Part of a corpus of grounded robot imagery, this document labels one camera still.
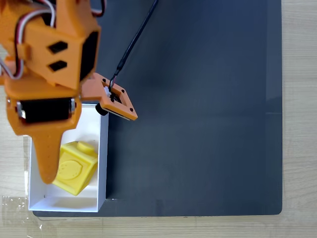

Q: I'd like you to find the yellow toy block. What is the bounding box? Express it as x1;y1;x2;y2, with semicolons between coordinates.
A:
52;140;99;197

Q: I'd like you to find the white cardboard box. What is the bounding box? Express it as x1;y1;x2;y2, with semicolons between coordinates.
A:
28;103;110;213

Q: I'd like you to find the dark grey textured mat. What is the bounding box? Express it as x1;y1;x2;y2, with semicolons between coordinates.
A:
31;0;283;218

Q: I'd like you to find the red white black servo cable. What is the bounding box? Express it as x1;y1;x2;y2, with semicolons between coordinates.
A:
89;0;107;18
12;0;57;80

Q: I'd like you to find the orange camera mount with camera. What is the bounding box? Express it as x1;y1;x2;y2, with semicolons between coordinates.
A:
81;72;139;122

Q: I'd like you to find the black camera cable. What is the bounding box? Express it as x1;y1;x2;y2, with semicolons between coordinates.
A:
108;0;159;88

